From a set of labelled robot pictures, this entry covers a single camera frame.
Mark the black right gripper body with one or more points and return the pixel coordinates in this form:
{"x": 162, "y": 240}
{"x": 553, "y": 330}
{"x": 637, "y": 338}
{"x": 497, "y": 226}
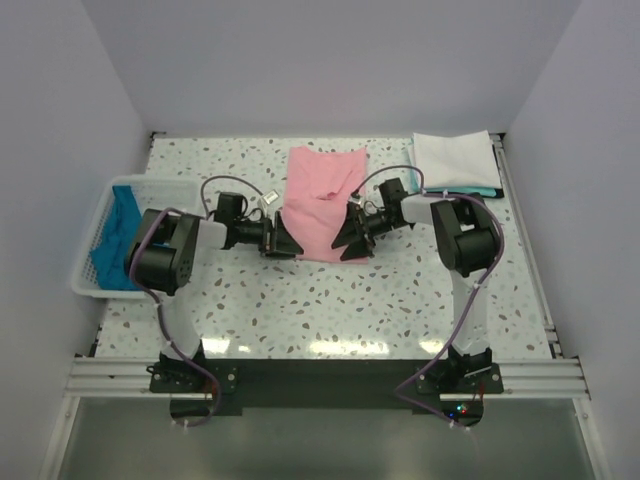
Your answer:
{"x": 369, "y": 223}

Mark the white plastic basket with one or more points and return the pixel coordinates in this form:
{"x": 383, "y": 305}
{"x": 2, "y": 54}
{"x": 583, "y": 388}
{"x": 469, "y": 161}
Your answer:
{"x": 155, "y": 192}

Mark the pink t shirt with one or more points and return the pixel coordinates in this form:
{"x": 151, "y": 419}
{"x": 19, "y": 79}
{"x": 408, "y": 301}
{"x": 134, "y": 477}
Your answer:
{"x": 318, "y": 187}

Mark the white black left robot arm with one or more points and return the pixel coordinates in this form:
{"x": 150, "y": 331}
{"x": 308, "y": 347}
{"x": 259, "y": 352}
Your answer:
{"x": 160, "y": 262}

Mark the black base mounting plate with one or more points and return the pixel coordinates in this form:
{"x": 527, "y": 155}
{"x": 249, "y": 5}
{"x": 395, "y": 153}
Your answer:
{"x": 228, "y": 387}

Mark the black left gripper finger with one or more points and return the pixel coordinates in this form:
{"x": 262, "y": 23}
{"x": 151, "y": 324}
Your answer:
{"x": 283, "y": 241}
{"x": 279, "y": 255}

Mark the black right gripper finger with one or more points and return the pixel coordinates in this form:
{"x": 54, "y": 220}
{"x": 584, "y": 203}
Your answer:
{"x": 360, "y": 249}
{"x": 349, "y": 231}

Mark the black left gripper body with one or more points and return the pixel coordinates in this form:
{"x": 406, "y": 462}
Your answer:
{"x": 267, "y": 242}

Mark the aluminium frame rail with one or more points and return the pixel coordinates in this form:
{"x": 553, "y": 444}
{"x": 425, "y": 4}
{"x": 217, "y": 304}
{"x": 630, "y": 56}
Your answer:
{"x": 523, "y": 379}

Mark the folded black t shirt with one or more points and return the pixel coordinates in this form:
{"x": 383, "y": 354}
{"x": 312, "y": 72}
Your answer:
{"x": 480, "y": 174}

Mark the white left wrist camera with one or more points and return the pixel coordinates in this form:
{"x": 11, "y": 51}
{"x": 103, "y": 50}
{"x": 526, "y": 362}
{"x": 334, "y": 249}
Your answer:
{"x": 269, "y": 198}

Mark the folded white t shirt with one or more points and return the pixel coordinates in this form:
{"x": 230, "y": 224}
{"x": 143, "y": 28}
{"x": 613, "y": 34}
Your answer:
{"x": 441, "y": 158}

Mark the blue t shirt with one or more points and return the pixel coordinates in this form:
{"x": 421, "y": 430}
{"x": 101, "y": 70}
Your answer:
{"x": 119, "y": 231}

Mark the folded teal t shirt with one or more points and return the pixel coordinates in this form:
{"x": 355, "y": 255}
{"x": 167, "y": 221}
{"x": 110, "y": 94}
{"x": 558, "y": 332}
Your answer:
{"x": 483, "y": 191}

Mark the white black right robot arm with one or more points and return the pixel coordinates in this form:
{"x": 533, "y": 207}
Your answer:
{"x": 470, "y": 244}

